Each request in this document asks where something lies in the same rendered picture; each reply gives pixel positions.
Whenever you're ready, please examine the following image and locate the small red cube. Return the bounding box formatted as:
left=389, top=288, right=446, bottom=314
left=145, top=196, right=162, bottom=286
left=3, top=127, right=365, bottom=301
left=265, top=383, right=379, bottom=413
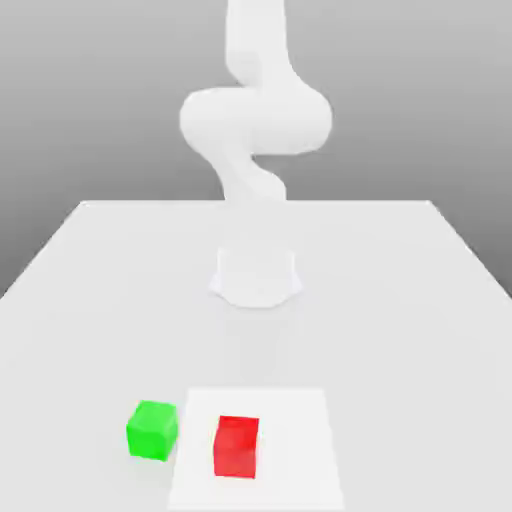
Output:
left=212, top=414, right=261, bottom=480

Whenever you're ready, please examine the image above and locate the small green cube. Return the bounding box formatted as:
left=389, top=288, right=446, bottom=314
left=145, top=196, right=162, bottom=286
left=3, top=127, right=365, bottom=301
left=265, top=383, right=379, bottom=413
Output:
left=125, top=399, right=179, bottom=462

